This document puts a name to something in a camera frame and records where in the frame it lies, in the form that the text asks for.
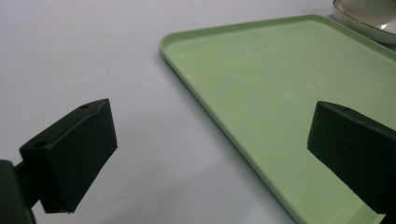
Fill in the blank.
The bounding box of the white bowl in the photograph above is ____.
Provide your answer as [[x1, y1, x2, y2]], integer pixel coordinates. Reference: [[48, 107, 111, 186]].
[[332, 0, 396, 46], [333, 0, 396, 28]]

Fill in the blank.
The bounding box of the green plastic tray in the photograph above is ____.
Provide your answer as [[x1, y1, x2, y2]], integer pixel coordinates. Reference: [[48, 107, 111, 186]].
[[159, 13, 396, 224]]

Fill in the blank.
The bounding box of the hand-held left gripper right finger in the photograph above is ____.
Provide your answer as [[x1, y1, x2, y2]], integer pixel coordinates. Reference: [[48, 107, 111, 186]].
[[306, 100, 396, 216]]

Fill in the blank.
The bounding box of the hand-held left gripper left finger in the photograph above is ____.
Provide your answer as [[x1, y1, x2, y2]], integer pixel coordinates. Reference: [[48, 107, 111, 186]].
[[13, 98, 119, 215]]

